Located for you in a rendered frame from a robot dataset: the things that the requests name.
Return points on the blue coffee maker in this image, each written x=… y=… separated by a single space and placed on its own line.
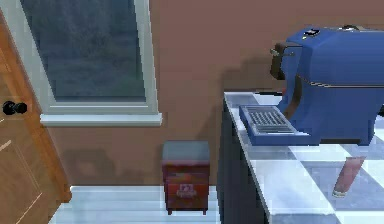
x=333 y=86

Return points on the dark counter with white top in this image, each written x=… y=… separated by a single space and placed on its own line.
x=300 y=186

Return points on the brown wooden room door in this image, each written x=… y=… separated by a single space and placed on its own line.
x=20 y=160

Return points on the red bin with grey lid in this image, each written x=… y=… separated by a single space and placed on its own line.
x=186 y=181

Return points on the white framed window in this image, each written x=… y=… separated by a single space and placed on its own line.
x=96 y=60

